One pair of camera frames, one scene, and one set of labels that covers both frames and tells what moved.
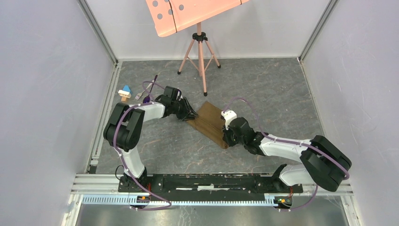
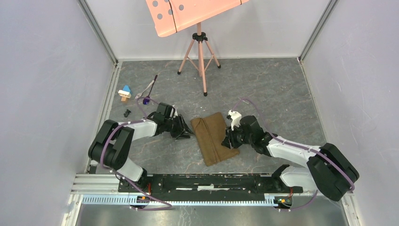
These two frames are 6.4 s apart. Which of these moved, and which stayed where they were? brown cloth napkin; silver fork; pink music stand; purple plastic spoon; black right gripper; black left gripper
Moved: black left gripper; brown cloth napkin
Stayed: black right gripper; pink music stand; purple plastic spoon; silver fork
